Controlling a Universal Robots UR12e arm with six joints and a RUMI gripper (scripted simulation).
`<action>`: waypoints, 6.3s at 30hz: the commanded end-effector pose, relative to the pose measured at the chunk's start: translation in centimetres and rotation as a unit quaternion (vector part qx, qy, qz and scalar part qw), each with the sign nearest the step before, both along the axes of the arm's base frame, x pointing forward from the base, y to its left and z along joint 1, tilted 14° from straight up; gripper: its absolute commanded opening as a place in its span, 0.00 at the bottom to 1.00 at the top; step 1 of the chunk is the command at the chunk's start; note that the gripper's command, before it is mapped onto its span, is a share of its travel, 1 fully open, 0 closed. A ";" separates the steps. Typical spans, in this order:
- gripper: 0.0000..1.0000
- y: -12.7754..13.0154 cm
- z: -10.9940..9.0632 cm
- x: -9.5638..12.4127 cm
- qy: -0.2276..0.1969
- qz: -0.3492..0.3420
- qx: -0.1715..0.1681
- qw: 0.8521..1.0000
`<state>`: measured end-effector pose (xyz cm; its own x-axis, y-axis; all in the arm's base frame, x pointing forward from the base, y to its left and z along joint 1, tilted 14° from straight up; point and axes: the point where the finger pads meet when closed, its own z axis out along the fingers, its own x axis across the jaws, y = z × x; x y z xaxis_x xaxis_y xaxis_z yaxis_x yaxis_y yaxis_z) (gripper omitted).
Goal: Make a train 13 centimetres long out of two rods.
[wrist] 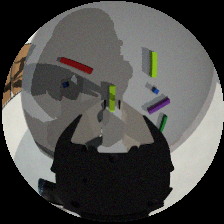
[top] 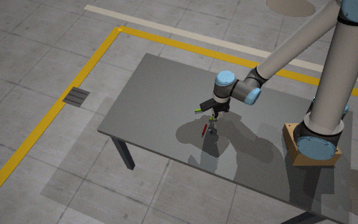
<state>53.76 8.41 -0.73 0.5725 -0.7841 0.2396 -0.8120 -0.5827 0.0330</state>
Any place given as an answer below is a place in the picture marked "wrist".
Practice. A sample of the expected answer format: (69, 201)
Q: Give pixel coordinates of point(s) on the dark red rod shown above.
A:
(77, 65)

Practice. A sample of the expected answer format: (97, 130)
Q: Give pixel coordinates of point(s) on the purple rod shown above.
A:
(158, 105)

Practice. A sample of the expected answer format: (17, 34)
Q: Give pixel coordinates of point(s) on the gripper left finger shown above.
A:
(85, 130)

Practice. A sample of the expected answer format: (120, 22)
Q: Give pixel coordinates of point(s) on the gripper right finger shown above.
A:
(141, 132)

